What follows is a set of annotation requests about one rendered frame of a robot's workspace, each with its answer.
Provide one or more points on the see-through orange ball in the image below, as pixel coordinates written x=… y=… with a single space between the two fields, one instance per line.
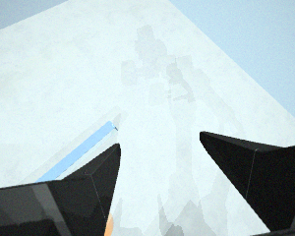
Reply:
x=109 y=226

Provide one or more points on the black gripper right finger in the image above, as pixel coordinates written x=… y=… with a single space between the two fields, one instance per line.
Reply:
x=263 y=174

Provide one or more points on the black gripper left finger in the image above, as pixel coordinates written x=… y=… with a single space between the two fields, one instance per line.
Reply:
x=78 y=204

